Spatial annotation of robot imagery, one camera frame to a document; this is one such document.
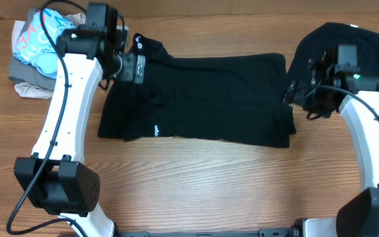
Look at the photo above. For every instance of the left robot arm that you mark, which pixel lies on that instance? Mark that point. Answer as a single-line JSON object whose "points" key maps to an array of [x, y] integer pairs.
{"points": [[54, 177]]}

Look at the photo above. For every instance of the black t-shirt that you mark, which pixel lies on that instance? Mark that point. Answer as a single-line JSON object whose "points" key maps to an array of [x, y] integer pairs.
{"points": [[236, 99]]}

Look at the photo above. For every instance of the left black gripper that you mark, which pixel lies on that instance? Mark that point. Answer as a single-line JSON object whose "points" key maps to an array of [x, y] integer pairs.
{"points": [[128, 74]]}

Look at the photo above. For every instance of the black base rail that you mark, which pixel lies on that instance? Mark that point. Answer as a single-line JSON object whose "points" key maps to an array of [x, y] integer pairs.
{"points": [[263, 232]]}

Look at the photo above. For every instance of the black garment at right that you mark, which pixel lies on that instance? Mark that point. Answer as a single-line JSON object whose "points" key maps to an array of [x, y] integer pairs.
{"points": [[328, 36]]}

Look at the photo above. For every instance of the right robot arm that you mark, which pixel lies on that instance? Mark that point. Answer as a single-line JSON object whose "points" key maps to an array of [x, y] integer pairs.
{"points": [[339, 85]]}

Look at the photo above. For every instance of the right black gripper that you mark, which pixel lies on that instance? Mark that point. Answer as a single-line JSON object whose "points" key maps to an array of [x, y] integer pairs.
{"points": [[326, 110]]}

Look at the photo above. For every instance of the grey folded garment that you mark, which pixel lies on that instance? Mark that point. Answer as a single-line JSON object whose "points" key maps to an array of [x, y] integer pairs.
{"points": [[18, 71]]}

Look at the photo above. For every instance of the light blue printed shirt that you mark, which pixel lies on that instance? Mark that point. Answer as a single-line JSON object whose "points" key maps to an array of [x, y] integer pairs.
{"points": [[33, 47]]}

